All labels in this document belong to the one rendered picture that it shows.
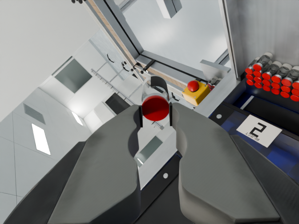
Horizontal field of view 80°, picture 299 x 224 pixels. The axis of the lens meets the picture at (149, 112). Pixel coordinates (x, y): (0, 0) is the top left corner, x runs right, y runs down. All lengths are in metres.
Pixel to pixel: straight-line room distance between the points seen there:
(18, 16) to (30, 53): 0.24
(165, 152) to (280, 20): 0.43
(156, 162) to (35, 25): 1.38
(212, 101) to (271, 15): 0.28
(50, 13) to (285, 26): 1.50
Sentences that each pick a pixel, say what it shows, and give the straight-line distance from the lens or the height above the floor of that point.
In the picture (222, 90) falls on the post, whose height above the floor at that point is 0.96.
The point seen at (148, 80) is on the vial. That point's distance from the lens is 0.15.
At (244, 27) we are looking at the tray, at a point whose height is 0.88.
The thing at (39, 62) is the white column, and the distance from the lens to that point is 1.71.
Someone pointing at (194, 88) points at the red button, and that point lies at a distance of 0.64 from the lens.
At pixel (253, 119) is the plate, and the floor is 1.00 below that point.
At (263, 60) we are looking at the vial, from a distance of 0.53.
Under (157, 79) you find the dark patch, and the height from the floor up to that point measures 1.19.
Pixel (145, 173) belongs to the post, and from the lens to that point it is 0.59.
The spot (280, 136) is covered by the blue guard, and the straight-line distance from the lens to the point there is 0.55.
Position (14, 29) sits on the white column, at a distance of 1.67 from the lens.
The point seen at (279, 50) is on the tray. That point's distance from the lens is 0.53.
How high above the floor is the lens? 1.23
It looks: 6 degrees down
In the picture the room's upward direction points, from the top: 136 degrees counter-clockwise
